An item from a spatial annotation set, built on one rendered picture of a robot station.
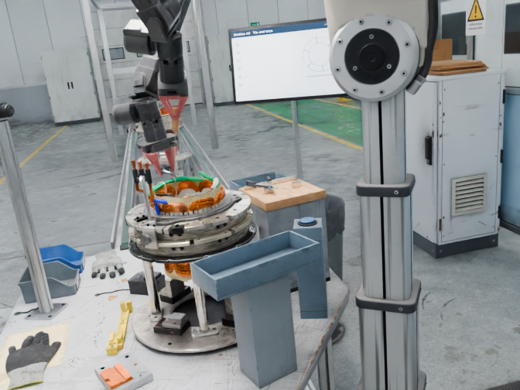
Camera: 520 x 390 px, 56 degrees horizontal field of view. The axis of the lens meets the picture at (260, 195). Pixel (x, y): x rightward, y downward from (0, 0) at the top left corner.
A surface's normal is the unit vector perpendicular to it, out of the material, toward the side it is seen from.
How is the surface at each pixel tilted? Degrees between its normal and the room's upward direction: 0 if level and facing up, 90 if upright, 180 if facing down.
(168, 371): 0
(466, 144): 90
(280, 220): 90
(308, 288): 90
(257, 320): 90
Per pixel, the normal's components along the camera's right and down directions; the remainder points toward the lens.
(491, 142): 0.21, 0.25
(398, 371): -0.40, 0.29
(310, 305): -0.11, 0.29
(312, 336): -0.10, -0.96
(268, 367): 0.54, 0.18
